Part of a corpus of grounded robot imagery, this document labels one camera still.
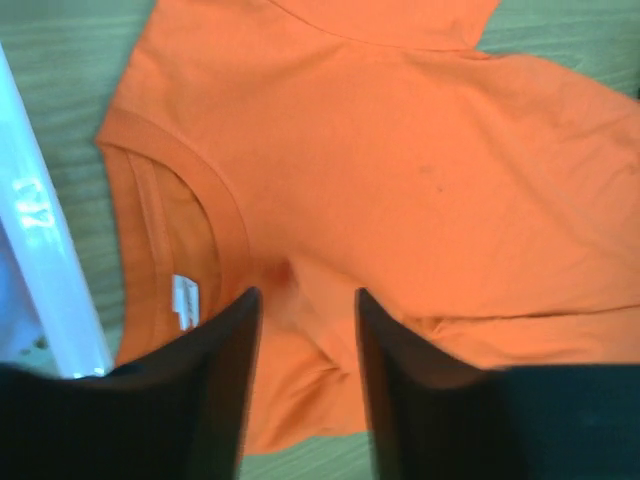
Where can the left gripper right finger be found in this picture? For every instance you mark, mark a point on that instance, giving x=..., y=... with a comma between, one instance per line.
x=433, y=416

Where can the white plastic basket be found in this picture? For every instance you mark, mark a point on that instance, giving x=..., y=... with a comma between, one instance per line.
x=48, y=319

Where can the orange t-shirt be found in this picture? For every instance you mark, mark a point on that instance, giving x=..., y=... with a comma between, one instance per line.
x=312, y=148

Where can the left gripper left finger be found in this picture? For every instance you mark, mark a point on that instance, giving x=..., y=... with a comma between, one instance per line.
x=178, y=412

